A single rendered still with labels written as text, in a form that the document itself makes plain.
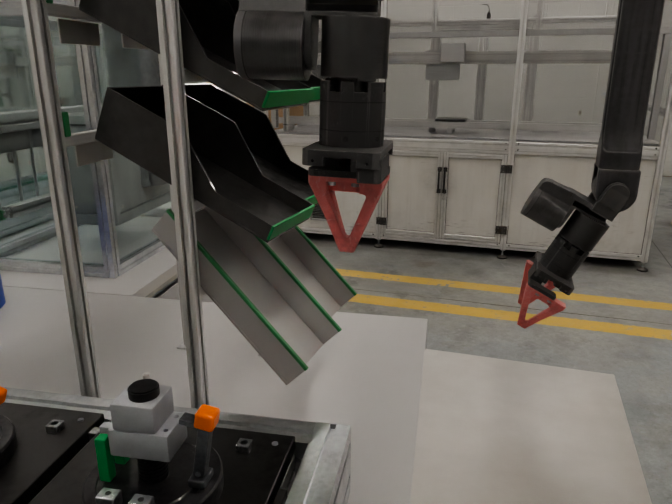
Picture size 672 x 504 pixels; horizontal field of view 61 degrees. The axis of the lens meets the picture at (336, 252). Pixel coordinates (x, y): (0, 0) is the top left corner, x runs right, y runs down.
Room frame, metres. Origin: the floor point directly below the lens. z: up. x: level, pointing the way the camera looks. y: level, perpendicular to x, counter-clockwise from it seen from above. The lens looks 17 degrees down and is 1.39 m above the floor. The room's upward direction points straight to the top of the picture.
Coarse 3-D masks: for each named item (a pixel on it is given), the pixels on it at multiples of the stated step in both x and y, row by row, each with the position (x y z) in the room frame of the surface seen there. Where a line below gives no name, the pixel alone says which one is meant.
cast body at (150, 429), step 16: (144, 384) 0.50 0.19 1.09; (128, 400) 0.49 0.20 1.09; (144, 400) 0.49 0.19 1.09; (160, 400) 0.49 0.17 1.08; (112, 416) 0.48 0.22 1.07; (128, 416) 0.48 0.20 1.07; (144, 416) 0.48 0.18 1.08; (160, 416) 0.49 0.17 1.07; (176, 416) 0.51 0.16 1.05; (112, 432) 0.48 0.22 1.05; (128, 432) 0.48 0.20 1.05; (144, 432) 0.48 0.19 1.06; (160, 432) 0.48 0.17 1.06; (176, 432) 0.49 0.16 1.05; (112, 448) 0.48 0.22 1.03; (128, 448) 0.48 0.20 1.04; (144, 448) 0.48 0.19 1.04; (160, 448) 0.47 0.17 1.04; (176, 448) 0.49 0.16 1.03
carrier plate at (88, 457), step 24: (192, 432) 0.60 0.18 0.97; (216, 432) 0.60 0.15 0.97; (240, 432) 0.60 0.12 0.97; (96, 456) 0.56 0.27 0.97; (240, 456) 0.56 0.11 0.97; (264, 456) 0.56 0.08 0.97; (288, 456) 0.56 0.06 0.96; (72, 480) 0.52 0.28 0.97; (240, 480) 0.52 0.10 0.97; (264, 480) 0.52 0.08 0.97
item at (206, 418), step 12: (204, 408) 0.49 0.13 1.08; (216, 408) 0.49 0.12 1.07; (180, 420) 0.49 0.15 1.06; (192, 420) 0.49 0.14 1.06; (204, 420) 0.48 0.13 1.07; (216, 420) 0.49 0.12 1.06; (204, 432) 0.48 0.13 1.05; (204, 444) 0.48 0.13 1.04; (204, 456) 0.48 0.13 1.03; (204, 468) 0.48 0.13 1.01
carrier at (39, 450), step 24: (0, 408) 0.65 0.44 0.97; (24, 408) 0.65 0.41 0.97; (48, 408) 0.65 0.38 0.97; (0, 432) 0.58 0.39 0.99; (24, 432) 0.60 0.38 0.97; (72, 432) 0.60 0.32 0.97; (0, 456) 0.54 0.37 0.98; (24, 456) 0.56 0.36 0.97; (48, 456) 0.56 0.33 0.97; (72, 456) 0.58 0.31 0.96; (0, 480) 0.52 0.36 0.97; (24, 480) 0.52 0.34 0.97; (48, 480) 0.53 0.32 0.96
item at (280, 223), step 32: (128, 96) 0.80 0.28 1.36; (160, 96) 0.87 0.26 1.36; (128, 128) 0.76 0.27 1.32; (160, 128) 0.74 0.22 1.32; (192, 128) 0.87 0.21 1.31; (224, 128) 0.85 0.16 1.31; (160, 160) 0.74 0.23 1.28; (192, 160) 0.72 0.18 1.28; (224, 160) 0.85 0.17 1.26; (224, 192) 0.77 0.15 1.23; (256, 192) 0.81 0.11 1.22; (288, 192) 0.81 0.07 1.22; (256, 224) 0.69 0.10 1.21; (288, 224) 0.73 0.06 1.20
